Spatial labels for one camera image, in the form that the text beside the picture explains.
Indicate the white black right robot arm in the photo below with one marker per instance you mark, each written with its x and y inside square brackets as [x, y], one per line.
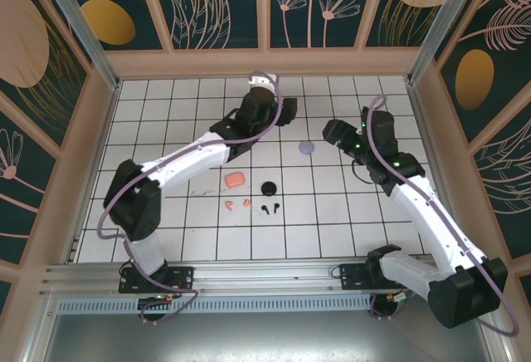
[429, 229]

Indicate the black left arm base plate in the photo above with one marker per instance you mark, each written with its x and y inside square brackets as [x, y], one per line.
[182, 279]

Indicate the aluminium frame upright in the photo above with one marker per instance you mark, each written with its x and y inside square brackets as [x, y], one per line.
[39, 329]
[491, 337]

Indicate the purple earbud charging case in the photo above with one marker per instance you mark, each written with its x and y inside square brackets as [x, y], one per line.
[307, 147]

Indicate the long aluminium mounting rail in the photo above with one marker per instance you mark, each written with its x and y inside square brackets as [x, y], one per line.
[265, 275]

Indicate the aluminium table edge rail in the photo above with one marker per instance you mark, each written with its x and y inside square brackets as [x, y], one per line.
[418, 109]
[101, 138]

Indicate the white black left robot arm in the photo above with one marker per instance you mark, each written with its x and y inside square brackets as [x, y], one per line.
[186, 158]

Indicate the grey metal panel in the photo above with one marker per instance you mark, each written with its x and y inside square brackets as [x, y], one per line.
[265, 337]

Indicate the aluminium corner post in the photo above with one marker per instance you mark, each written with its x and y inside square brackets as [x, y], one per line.
[441, 25]
[86, 34]

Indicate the pink earbud charging case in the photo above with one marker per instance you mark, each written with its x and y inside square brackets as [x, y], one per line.
[235, 179]

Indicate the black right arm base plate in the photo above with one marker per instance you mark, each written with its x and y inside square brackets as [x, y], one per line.
[352, 279]

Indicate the black earbud charging case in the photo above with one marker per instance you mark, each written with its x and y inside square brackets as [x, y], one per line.
[269, 188]

